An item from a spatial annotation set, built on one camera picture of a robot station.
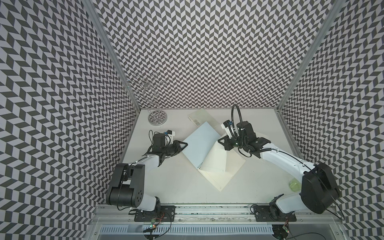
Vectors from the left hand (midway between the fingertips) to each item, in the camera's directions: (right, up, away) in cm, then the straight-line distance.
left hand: (187, 145), depth 88 cm
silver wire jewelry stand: (-29, +38, +15) cm, 51 cm away
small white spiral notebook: (+8, +18, +26) cm, 32 cm away
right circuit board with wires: (+44, -35, -22) cm, 61 cm away
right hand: (+19, +3, -6) cm, 20 cm away
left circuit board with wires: (-13, -32, -22) cm, 41 cm away
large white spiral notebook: (+12, -4, -2) cm, 13 cm away
